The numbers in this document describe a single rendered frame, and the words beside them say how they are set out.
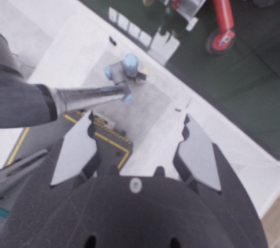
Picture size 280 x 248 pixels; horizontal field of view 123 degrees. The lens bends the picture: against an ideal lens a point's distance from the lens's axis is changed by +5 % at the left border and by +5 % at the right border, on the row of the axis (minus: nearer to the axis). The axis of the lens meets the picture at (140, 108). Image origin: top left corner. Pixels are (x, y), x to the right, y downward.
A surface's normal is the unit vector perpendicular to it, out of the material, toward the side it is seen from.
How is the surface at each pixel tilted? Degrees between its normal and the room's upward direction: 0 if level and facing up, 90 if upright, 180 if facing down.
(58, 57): 12
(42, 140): 0
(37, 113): 63
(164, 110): 0
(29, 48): 0
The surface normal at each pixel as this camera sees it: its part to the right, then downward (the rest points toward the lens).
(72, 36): -0.11, -0.04
